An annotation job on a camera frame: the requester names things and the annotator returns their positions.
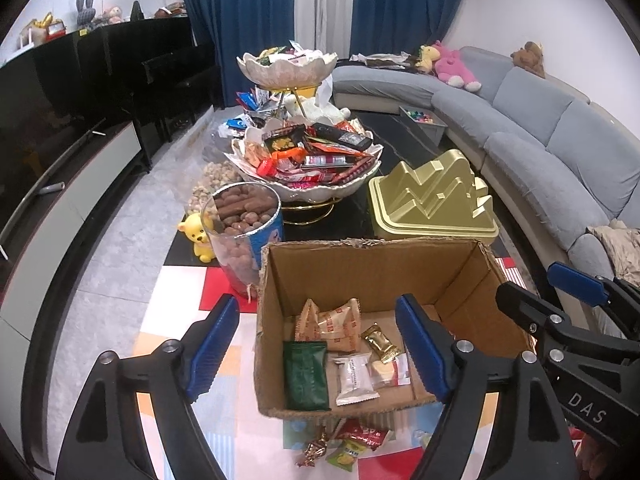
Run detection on beige orange-print snack packet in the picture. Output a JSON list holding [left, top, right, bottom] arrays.
[[293, 298, 326, 343], [316, 297, 362, 353]]

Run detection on gold balloons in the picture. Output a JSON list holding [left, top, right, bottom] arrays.
[[20, 12, 66, 41]]

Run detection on white-red cookie packet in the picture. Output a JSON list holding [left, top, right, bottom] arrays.
[[370, 353, 413, 389]]

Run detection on brown candy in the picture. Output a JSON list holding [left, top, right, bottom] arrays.
[[295, 430, 331, 468]]

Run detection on brown ornament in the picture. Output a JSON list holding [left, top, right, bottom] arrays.
[[152, 1, 188, 19]]

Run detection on grey television cabinet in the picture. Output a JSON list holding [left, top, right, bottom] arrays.
[[0, 120, 153, 461]]

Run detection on large white petal bowl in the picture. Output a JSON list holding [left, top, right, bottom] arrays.
[[225, 117, 385, 203]]

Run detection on yellow plush toy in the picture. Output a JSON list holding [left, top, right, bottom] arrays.
[[414, 45, 437, 73]]

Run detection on clothes on sofa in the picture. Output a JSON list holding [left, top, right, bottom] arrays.
[[350, 51, 421, 70]]

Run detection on gold candy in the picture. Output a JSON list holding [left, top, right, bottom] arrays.
[[361, 324, 403, 363]]

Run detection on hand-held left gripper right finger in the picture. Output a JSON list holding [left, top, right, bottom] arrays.
[[395, 294, 581, 480]]

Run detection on grey storage bin with toys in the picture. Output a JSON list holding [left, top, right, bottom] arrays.
[[398, 105, 447, 147]]

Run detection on grey curved sofa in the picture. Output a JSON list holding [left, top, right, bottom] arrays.
[[331, 46, 640, 341]]

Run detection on black upright piano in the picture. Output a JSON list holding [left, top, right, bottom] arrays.
[[75, 14, 226, 171]]

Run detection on green-yellow snack packet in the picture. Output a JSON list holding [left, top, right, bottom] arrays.
[[325, 437, 368, 471]]

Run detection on blue curtain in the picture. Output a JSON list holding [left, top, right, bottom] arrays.
[[350, 0, 476, 56], [172, 0, 301, 108]]

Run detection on pink plush toy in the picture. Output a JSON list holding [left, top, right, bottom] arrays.
[[432, 40, 482, 92]]

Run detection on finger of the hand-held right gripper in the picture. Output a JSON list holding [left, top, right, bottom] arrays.
[[497, 284, 640, 361], [546, 261, 640, 311]]

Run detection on cardboard box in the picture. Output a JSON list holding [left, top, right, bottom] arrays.
[[252, 237, 538, 418]]

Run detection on beige blanket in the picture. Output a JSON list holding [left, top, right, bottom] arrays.
[[586, 220, 640, 286]]

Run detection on snack heap in small bowl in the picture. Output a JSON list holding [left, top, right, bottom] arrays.
[[257, 40, 321, 66]]

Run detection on brown plush toy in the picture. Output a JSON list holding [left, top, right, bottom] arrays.
[[510, 41, 546, 78]]

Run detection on heap of blue packets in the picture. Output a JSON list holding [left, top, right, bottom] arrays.
[[217, 85, 286, 138]]

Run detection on gold tiered bowl stand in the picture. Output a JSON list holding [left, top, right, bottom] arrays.
[[267, 87, 346, 227]]

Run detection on yellow bear figurine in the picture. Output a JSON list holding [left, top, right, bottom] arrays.
[[177, 212, 218, 265]]

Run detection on red snack packet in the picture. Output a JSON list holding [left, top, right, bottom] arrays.
[[334, 417, 390, 453]]

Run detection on white sheer curtain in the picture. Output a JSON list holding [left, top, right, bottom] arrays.
[[295, 0, 358, 58]]

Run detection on black television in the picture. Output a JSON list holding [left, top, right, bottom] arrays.
[[0, 30, 108, 201]]

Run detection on clear jar of chocolate snacks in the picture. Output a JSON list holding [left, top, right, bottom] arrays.
[[201, 183, 285, 301]]

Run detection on small white petal bowl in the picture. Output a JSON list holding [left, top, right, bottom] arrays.
[[236, 50, 340, 92]]

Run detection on grey rabbit plush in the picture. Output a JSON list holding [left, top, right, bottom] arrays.
[[75, 0, 98, 28]]

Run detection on dark green snack packet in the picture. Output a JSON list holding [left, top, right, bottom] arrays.
[[282, 340, 332, 412]]

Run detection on clear bag of nuts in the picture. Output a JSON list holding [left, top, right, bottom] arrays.
[[185, 160, 246, 221]]

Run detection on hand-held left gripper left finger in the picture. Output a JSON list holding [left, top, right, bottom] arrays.
[[52, 294, 241, 480]]

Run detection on white snack packet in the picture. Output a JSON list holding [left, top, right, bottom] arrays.
[[332, 352, 380, 407]]

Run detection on gold mountain-shaped tin box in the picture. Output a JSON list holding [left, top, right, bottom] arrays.
[[367, 149, 501, 246]]

